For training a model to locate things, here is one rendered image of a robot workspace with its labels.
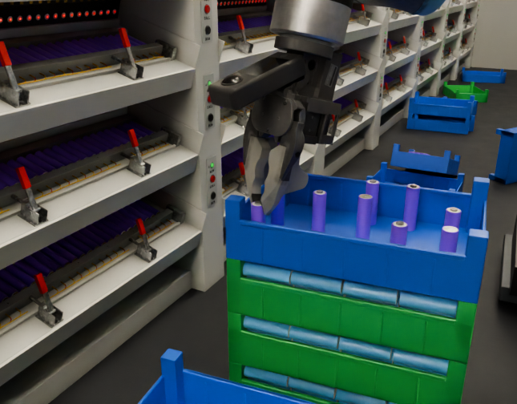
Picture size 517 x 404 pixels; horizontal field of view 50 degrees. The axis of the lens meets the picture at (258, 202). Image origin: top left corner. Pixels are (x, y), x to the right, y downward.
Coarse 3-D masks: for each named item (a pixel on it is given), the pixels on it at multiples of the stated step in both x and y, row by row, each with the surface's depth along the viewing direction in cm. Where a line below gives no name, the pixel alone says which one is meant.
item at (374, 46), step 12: (384, 24) 237; (372, 36) 238; (360, 48) 242; (372, 48) 240; (384, 60) 246; (384, 72) 250; (372, 84) 245; (372, 96) 247; (360, 132) 255; (372, 132) 252; (372, 144) 254
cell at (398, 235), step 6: (396, 222) 64; (402, 222) 64; (396, 228) 64; (402, 228) 64; (390, 234) 65; (396, 234) 64; (402, 234) 64; (390, 240) 65; (396, 240) 64; (402, 240) 64
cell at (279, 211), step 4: (284, 196) 77; (280, 200) 76; (284, 200) 77; (280, 204) 76; (284, 204) 77; (276, 208) 77; (280, 208) 77; (284, 208) 77; (272, 212) 77; (276, 212) 77; (280, 212) 77; (284, 212) 78; (272, 216) 78; (276, 216) 77; (280, 216) 77; (284, 216) 78; (272, 220) 78; (276, 220) 77; (280, 220) 77; (280, 224) 78
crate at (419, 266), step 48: (336, 192) 84; (384, 192) 81; (432, 192) 78; (480, 192) 74; (240, 240) 69; (288, 240) 67; (336, 240) 64; (384, 240) 75; (432, 240) 75; (480, 240) 58; (432, 288) 62
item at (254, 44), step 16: (224, 0) 155; (240, 0) 163; (256, 0) 171; (224, 16) 157; (240, 16) 138; (256, 16) 170; (272, 16) 176; (224, 32) 142; (240, 32) 146; (256, 32) 154; (224, 48) 137; (240, 48) 140; (256, 48) 147; (272, 48) 151; (224, 64) 130; (240, 64) 137
